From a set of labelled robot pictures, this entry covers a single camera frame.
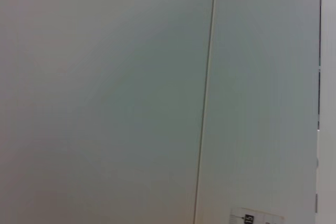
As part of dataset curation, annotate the white label black print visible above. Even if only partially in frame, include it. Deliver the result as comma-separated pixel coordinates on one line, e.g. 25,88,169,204
229,207,286,224

